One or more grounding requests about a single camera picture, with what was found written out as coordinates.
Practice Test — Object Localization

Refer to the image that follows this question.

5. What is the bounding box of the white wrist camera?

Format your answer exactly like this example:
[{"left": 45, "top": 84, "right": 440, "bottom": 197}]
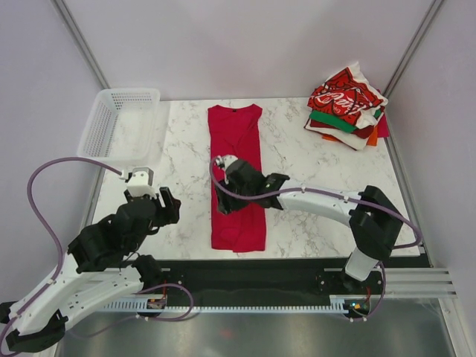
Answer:
[
  {"left": 125, "top": 167, "right": 155, "bottom": 198},
  {"left": 214, "top": 155, "right": 238, "bottom": 171}
]

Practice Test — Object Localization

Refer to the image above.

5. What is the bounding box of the magenta folded shirt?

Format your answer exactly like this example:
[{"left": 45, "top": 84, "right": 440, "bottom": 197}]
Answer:
[{"left": 376, "top": 107, "right": 390, "bottom": 139}]

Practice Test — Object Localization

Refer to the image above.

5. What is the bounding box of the aluminium frame post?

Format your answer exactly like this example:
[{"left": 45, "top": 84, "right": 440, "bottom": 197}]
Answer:
[
  {"left": 383, "top": 0, "right": 446, "bottom": 98},
  {"left": 51, "top": 0, "right": 110, "bottom": 89}
]

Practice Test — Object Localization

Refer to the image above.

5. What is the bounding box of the right aluminium frame post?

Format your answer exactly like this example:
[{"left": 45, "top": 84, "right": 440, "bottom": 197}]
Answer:
[{"left": 383, "top": 0, "right": 446, "bottom": 98}]

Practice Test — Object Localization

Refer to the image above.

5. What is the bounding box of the white folded shirt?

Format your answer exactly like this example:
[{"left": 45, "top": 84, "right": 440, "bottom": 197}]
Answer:
[{"left": 317, "top": 128, "right": 368, "bottom": 151}]

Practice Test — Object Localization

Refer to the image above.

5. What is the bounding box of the red white printed shirt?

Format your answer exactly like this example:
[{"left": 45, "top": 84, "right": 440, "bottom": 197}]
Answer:
[{"left": 308, "top": 62, "right": 388, "bottom": 129}]

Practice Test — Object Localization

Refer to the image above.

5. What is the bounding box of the green folded shirt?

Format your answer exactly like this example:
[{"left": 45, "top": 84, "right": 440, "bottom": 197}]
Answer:
[{"left": 309, "top": 110, "right": 359, "bottom": 133}]

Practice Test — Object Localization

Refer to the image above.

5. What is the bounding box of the left aluminium frame post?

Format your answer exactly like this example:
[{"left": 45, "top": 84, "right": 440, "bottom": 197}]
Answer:
[{"left": 51, "top": 0, "right": 110, "bottom": 89}]

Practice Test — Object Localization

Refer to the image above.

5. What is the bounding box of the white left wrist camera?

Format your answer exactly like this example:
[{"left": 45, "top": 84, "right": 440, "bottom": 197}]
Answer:
[{"left": 125, "top": 167, "right": 155, "bottom": 198}]

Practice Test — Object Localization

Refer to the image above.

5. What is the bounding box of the white slotted cable duct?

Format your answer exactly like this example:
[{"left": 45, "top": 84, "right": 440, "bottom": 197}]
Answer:
[{"left": 99, "top": 297, "right": 349, "bottom": 314}]

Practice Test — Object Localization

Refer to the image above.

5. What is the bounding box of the crimson red t shirt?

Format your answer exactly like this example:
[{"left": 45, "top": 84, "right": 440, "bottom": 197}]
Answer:
[{"left": 208, "top": 104, "right": 266, "bottom": 253}]

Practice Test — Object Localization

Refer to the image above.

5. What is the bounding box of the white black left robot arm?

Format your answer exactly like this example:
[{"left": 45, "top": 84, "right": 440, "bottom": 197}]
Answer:
[{"left": 1, "top": 187, "right": 181, "bottom": 356}]

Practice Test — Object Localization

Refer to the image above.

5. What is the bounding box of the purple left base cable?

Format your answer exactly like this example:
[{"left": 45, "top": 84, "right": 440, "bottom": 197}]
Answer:
[{"left": 137, "top": 284, "right": 195, "bottom": 321}]

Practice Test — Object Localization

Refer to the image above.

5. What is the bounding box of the dark red folded shirt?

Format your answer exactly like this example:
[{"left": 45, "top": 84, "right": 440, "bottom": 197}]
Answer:
[{"left": 306, "top": 118, "right": 376, "bottom": 140}]

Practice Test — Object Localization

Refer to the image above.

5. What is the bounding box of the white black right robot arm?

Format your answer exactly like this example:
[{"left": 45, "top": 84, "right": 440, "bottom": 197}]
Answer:
[{"left": 210, "top": 155, "right": 402, "bottom": 293}]

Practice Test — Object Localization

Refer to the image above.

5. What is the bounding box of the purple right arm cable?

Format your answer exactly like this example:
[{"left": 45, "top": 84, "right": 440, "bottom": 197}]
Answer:
[{"left": 208, "top": 155, "right": 425, "bottom": 261}]

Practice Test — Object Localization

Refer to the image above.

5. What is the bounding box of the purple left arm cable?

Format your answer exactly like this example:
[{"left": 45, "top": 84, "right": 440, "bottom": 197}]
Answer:
[{"left": 0, "top": 156, "right": 126, "bottom": 339}]

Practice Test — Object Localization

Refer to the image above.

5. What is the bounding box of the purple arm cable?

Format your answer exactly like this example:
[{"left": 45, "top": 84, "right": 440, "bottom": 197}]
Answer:
[
  {"left": 208, "top": 155, "right": 425, "bottom": 261},
  {"left": 0, "top": 156, "right": 126, "bottom": 339}
]

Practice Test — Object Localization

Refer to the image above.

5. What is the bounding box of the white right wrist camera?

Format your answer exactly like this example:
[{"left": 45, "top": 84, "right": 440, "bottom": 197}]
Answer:
[{"left": 214, "top": 155, "right": 238, "bottom": 171}]

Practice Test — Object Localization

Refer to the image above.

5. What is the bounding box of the white plastic basket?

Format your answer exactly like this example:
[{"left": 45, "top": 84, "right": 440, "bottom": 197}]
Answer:
[{"left": 77, "top": 88, "right": 161, "bottom": 167}]

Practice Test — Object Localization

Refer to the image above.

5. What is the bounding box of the orange folded shirt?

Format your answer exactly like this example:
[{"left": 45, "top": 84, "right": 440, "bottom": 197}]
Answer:
[{"left": 321, "top": 124, "right": 379, "bottom": 147}]

